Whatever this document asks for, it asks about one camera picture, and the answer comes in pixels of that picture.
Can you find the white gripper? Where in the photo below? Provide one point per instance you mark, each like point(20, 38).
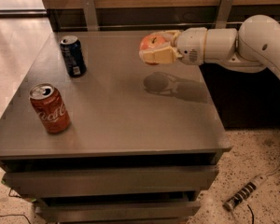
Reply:
point(191, 46)

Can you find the red apple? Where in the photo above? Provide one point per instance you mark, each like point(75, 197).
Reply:
point(151, 42)

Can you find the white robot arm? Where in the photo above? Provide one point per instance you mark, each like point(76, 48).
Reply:
point(253, 47)

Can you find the dark blue soda can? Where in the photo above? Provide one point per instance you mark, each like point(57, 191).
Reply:
point(72, 55)

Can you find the red coca-cola can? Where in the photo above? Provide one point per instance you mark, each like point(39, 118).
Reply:
point(48, 104)

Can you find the grey drawer cabinet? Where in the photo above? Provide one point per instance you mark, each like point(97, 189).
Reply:
point(123, 114)

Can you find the lower grey drawer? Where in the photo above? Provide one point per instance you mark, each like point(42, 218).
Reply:
point(119, 212)

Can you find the grey drawer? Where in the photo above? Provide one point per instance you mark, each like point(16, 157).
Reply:
point(119, 212)
point(95, 182)

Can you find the white power strip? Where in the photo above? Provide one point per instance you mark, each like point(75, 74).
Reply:
point(245, 192)

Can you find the upper grey drawer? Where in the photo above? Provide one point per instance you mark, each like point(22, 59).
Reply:
point(95, 182)

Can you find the right metal bracket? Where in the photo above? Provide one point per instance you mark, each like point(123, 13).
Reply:
point(223, 12)

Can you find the metal bracket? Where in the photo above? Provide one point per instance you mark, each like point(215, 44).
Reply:
point(223, 12)
point(90, 14)

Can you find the left metal bracket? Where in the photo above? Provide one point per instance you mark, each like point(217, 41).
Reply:
point(90, 14)

